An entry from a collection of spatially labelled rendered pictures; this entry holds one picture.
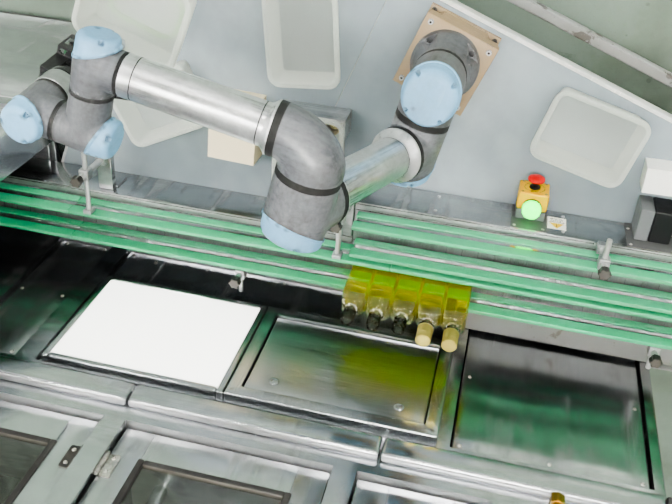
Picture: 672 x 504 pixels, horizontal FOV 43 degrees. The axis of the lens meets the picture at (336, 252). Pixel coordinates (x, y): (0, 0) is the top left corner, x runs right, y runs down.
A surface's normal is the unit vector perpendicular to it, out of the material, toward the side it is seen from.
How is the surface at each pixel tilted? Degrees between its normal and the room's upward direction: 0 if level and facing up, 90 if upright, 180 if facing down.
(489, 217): 90
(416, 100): 8
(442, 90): 8
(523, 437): 91
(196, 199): 90
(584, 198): 0
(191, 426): 90
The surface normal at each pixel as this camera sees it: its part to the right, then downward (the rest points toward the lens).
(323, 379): 0.07, -0.85
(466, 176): -0.22, 0.50
